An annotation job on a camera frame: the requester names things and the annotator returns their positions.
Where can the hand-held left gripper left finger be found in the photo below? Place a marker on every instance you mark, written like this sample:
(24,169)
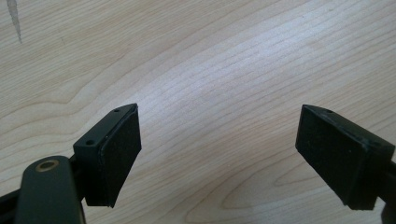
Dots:
(107,155)

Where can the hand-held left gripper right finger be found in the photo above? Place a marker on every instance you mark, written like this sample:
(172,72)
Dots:
(339,155)

